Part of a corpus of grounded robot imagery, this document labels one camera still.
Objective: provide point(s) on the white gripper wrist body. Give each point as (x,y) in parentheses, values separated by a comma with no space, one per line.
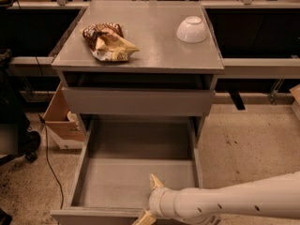
(156,201)

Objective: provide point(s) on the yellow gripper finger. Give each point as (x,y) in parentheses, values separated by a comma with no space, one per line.
(146,218)
(155,182)

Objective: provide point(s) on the grey drawer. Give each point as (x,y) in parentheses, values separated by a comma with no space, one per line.
(112,183)
(138,102)

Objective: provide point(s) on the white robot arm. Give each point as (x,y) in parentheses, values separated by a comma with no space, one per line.
(275,197)

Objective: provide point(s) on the grey top drawer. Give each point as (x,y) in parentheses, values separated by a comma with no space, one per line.
(138,102)

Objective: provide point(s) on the grey drawer cabinet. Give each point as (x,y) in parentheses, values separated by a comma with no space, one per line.
(150,38)

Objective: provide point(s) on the cardboard box on floor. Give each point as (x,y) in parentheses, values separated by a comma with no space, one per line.
(62,123)

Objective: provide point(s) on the black shoe and leg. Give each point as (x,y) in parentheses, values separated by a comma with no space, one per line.
(16,140)

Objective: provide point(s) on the crumpled brown chip bag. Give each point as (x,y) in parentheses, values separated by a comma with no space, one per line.
(107,43)

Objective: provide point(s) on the white upturned bowl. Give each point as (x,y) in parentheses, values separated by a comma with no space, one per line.
(192,30)

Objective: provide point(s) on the grey metal rail frame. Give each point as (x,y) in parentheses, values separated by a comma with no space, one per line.
(259,67)

